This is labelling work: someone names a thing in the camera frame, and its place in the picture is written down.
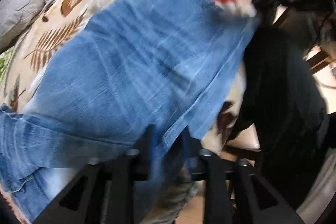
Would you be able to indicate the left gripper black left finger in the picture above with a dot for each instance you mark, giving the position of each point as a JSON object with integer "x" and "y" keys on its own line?
{"x": 104, "y": 193}

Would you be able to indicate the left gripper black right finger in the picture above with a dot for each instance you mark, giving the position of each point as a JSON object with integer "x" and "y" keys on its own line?
{"x": 234, "y": 192}

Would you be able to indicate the blue denim jeans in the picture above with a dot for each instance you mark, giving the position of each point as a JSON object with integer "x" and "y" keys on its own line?
{"x": 169, "y": 63}

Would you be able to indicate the green patterned cloth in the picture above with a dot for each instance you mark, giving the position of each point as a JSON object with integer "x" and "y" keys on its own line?
{"x": 4, "y": 61}

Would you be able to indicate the leaf-patterned cream blanket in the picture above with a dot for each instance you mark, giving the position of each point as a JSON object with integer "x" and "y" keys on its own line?
{"x": 62, "y": 21}

